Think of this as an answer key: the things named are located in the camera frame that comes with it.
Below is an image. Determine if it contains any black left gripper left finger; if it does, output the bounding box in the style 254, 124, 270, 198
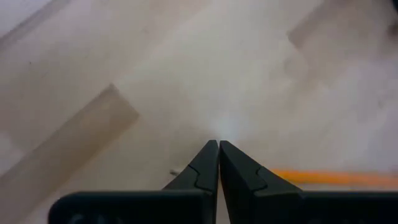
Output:
48, 139, 220, 224

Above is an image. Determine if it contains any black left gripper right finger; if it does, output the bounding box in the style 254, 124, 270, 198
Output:
219, 140, 398, 224

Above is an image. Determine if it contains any orange pencil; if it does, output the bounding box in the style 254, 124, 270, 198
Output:
169, 167, 398, 189

